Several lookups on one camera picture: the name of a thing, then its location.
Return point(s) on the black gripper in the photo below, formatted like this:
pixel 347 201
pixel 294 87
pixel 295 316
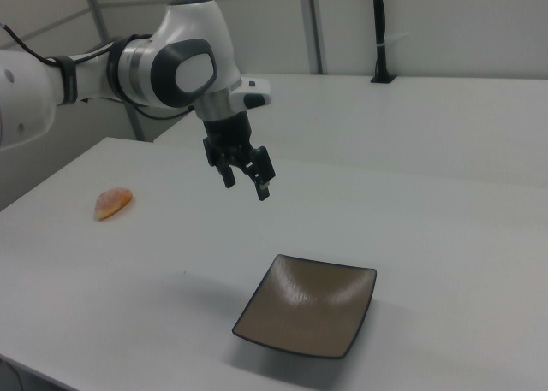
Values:
pixel 227 132

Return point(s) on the square brown ceramic plate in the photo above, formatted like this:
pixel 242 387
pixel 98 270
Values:
pixel 306 309

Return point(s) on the black pole with base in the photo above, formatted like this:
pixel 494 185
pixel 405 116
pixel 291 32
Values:
pixel 380 27

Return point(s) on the upright grey partition post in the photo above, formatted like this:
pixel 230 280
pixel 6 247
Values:
pixel 311 27

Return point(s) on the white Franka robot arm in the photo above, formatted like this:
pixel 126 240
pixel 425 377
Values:
pixel 141 61

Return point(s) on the orange sugared bread piece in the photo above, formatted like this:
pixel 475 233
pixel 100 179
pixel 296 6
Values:
pixel 112 203

